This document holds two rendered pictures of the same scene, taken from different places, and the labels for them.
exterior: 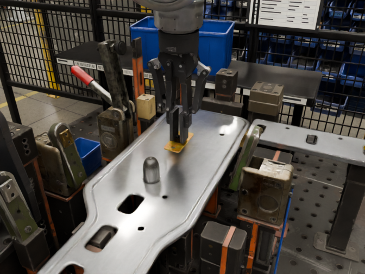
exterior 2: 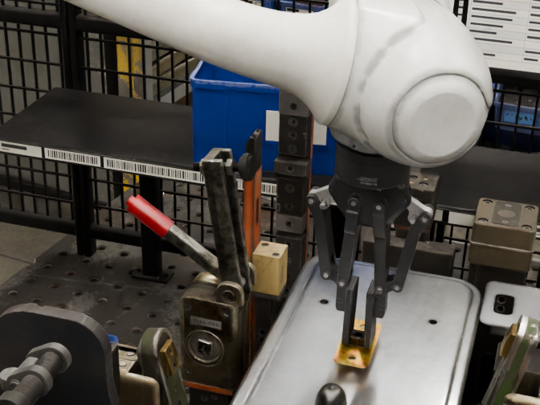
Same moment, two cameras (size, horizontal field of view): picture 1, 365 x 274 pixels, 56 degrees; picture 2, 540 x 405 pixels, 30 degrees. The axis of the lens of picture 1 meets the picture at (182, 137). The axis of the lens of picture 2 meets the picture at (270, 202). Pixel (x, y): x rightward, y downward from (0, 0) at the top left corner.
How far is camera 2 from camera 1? 0.41 m
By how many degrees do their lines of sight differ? 8
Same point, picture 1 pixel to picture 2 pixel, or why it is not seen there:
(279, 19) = (509, 55)
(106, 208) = not seen: outside the picture
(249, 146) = (521, 357)
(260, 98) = (495, 237)
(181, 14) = not seen: hidden behind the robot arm
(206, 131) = (398, 315)
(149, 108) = (280, 272)
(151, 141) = (296, 343)
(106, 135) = (198, 336)
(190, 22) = not seen: hidden behind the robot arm
